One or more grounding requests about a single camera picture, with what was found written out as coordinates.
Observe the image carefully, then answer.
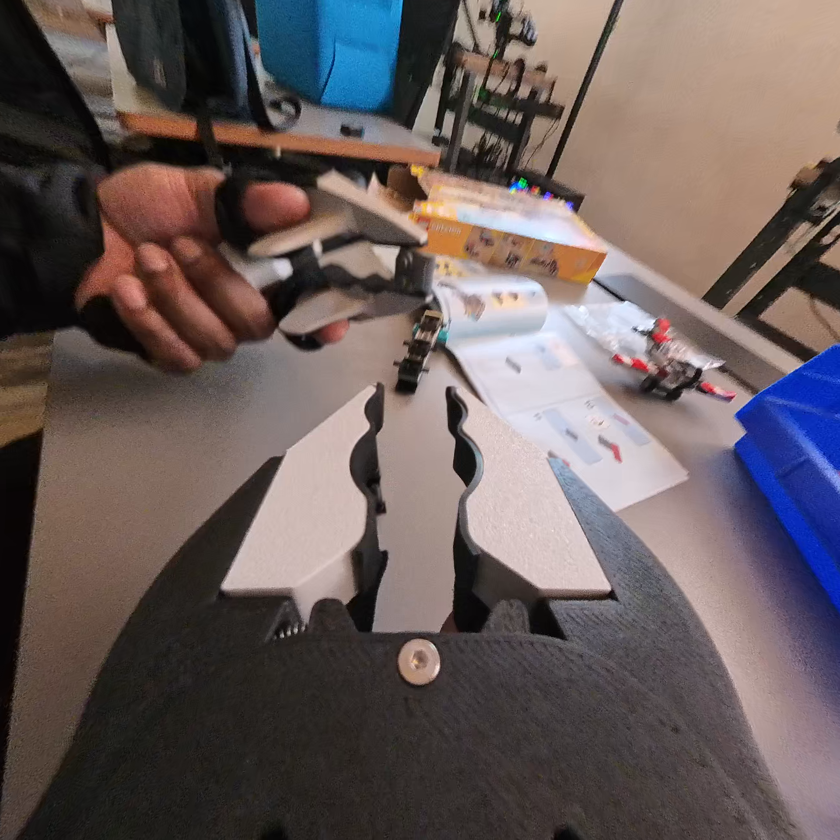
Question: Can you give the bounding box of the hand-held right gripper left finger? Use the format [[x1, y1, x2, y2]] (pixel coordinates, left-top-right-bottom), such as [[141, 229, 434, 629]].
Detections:
[[221, 382, 389, 632]]

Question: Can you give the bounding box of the blue box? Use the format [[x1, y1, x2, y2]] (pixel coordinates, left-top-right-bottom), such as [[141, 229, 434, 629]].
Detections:
[[255, 0, 404, 114]]

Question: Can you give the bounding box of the curled instruction booklet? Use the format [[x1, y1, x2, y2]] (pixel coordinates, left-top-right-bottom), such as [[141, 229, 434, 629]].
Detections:
[[433, 259, 549, 342]]

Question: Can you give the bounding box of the wood-edged grey table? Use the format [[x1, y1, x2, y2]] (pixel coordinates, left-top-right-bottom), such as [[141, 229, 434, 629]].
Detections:
[[105, 26, 444, 168]]

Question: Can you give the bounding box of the black toy brick model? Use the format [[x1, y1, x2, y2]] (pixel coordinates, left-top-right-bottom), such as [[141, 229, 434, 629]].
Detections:
[[394, 308, 448, 395]]

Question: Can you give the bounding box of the blue plastic bin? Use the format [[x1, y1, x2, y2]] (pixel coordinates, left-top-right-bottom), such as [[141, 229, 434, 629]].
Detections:
[[734, 344, 840, 611]]

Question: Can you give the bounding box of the person's left forearm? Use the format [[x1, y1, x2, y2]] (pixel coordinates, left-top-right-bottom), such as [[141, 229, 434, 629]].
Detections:
[[0, 0, 112, 339]]

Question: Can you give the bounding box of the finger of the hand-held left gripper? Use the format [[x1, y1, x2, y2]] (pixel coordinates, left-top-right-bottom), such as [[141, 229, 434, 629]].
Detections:
[[327, 248, 437, 320], [317, 168, 430, 248]]

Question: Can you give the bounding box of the clear plastic bag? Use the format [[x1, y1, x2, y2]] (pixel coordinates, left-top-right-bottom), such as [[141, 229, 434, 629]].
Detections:
[[564, 302, 726, 388]]

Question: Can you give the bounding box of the grey desk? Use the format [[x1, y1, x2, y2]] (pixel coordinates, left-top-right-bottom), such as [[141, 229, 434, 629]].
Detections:
[[7, 217, 840, 840]]

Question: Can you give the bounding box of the tan cloth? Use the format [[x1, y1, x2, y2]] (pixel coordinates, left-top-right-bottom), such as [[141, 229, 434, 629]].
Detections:
[[0, 333, 55, 448]]

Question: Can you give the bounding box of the open instruction booklet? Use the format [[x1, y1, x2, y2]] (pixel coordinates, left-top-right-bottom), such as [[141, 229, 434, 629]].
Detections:
[[453, 331, 690, 513]]

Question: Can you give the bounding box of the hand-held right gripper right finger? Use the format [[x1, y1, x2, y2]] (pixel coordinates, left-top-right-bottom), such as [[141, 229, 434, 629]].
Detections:
[[445, 385, 613, 634]]

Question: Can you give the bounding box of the red toy brick model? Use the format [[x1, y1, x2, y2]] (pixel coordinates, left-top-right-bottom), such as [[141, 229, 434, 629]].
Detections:
[[613, 318, 736, 403]]

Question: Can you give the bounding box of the person's left hand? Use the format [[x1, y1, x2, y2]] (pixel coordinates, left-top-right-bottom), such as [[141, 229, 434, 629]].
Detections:
[[75, 164, 352, 374]]

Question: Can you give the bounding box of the black metal frame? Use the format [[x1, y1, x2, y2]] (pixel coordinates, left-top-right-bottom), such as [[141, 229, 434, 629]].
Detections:
[[702, 157, 840, 362]]

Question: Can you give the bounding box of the yellow toy brick box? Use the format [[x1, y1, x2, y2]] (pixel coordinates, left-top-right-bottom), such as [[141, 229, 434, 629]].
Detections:
[[387, 164, 608, 284]]

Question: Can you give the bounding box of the black equipment rack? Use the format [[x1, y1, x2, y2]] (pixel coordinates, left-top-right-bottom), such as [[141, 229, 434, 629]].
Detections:
[[433, 0, 565, 175]]

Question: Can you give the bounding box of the black device with coloured lights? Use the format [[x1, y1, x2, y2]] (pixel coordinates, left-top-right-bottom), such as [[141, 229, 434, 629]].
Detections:
[[508, 172, 586, 212]]

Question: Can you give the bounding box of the black panel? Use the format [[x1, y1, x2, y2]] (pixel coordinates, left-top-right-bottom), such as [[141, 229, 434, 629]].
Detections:
[[392, 0, 460, 129]]

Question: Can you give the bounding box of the black pole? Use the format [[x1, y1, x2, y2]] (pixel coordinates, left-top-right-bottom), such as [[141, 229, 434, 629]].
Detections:
[[546, 0, 624, 178]]

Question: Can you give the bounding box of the dark backpack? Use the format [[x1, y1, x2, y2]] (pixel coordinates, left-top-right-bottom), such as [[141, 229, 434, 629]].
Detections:
[[112, 0, 303, 132]]

